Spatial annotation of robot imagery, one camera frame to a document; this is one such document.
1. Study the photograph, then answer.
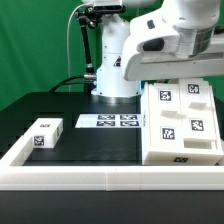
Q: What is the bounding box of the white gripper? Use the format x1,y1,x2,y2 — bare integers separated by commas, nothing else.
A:
122,43,224,81

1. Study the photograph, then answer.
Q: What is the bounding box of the white cabinet body box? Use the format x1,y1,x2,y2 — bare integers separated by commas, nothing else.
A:
141,78,224,165

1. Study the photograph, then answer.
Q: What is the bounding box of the white cabinet door piece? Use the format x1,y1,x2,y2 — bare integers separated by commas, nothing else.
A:
179,78,220,149
149,84,183,150

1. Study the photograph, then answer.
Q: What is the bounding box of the white block with markers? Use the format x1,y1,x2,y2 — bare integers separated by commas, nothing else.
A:
32,118,63,148

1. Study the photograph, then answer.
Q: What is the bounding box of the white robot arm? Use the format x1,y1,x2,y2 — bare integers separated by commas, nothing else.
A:
82,0,224,103

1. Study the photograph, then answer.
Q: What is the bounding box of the white flat marker plate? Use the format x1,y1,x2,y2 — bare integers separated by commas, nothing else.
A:
75,114,141,128

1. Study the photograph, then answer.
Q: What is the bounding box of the black camera on mount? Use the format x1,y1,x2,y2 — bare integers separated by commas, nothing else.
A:
86,5,126,14

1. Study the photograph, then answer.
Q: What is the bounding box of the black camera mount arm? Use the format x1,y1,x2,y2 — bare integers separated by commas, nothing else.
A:
75,11,101,74

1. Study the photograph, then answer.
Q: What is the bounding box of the white cable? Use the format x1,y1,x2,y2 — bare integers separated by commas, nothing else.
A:
66,3,88,93

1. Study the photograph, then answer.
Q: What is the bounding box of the black cable bundle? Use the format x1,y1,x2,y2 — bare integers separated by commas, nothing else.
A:
49,75,98,93

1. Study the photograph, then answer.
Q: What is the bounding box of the white U-shaped border frame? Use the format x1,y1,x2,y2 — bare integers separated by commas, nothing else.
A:
0,135,224,191

